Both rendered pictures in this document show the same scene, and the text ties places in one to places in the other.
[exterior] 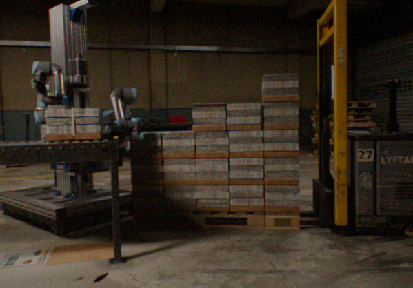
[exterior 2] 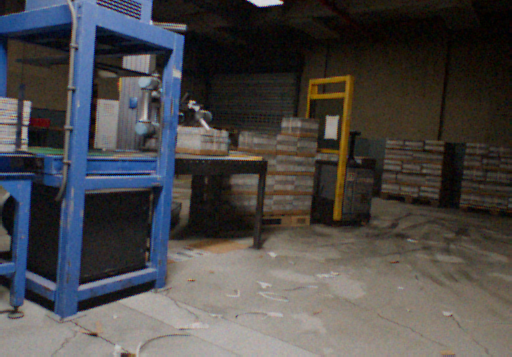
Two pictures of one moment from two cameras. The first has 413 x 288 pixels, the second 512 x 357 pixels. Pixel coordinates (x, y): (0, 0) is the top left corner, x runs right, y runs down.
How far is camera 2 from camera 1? 320 cm
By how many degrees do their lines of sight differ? 41
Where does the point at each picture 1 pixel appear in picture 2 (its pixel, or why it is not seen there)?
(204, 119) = (263, 144)
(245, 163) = (284, 179)
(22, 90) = not seen: outside the picture
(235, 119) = (282, 147)
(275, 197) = (298, 204)
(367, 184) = (350, 194)
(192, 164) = (252, 179)
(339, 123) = (343, 156)
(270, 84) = (303, 124)
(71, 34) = not seen: hidden behind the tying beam
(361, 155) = (349, 176)
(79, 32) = not seen: hidden behind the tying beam
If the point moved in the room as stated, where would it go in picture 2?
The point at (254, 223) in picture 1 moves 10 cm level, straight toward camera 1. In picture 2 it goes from (285, 222) to (290, 224)
